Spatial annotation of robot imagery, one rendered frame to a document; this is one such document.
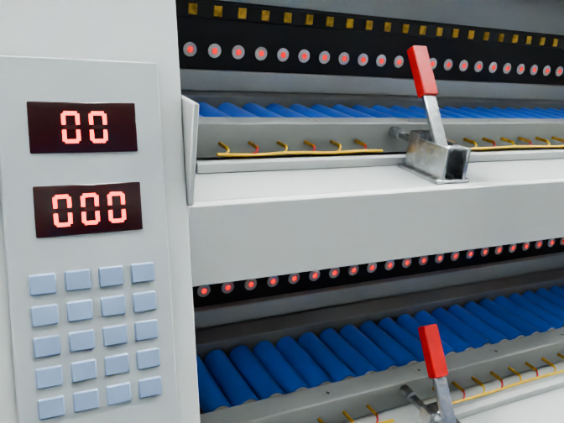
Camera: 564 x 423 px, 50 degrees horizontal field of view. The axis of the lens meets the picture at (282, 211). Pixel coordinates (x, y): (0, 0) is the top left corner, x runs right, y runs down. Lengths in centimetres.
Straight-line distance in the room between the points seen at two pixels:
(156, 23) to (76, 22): 4
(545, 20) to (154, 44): 58
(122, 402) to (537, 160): 36
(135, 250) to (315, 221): 10
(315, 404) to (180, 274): 17
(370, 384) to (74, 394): 23
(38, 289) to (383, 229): 20
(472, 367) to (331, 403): 13
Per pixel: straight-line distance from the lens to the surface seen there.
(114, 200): 28
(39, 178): 28
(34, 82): 28
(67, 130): 28
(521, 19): 77
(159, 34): 30
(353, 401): 45
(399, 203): 36
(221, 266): 32
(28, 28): 29
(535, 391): 54
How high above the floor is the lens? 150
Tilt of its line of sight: 3 degrees down
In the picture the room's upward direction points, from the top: 3 degrees counter-clockwise
